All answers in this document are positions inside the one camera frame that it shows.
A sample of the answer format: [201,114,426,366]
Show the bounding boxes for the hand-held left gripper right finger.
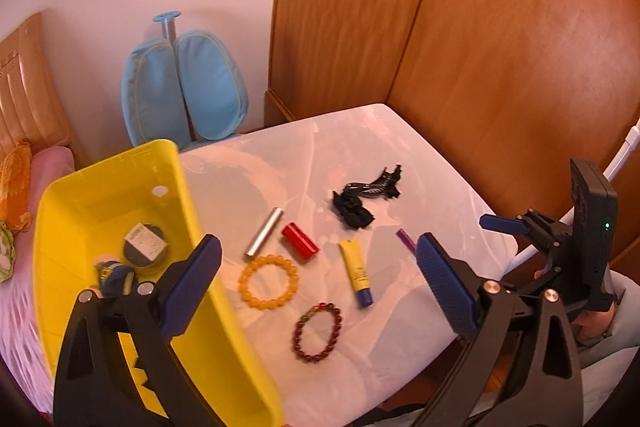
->
[415,233,585,427]

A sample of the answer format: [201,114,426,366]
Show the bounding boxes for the orange patterned pillow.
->
[0,139,33,233]

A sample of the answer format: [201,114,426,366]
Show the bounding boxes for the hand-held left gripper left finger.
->
[52,234,223,427]

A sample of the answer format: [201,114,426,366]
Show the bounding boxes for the red lipstick tube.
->
[281,222,321,264]

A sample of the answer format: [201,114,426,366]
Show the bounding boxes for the yellow bead bracelet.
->
[238,254,300,310]

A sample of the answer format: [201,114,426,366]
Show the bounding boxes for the slim purple mascara tube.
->
[396,228,418,254]

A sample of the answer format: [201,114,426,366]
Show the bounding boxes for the yellow tube with blue cap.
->
[338,239,375,308]

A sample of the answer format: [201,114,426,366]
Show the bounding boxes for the light blue chair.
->
[121,10,251,150]

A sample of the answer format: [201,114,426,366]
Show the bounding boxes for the green plush toy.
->
[0,222,18,285]

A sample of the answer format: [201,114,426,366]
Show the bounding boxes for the person's right hand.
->
[574,307,617,349]

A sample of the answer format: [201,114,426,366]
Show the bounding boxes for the long black bow hair clip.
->
[344,163,404,202]

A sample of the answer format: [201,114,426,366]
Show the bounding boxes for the bed sheet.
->
[0,146,76,413]

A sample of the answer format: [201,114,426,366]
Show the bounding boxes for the round black tin with label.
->
[121,222,171,268]

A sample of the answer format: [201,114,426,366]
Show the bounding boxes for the silver metal tube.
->
[243,207,285,260]

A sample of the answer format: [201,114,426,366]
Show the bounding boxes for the plush doll with blue hat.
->
[94,260,138,298]

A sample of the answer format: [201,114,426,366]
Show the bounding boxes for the wooden wardrobe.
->
[264,0,640,268]

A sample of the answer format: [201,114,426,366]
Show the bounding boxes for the black ribbon bow hair claw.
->
[332,189,376,233]

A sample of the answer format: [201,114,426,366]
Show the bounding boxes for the tan padded bed headboard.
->
[0,12,76,162]

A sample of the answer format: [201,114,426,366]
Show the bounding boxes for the person's right forearm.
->
[580,274,638,358]

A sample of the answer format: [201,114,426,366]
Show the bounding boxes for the dark red bead bracelet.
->
[293,302,344,364]

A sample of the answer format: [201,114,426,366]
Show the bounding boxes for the yellow plastic bin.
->
[32,139,287,427]

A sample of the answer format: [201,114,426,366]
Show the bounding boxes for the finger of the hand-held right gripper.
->
[502,247,576,303]
[479,208,571,253]

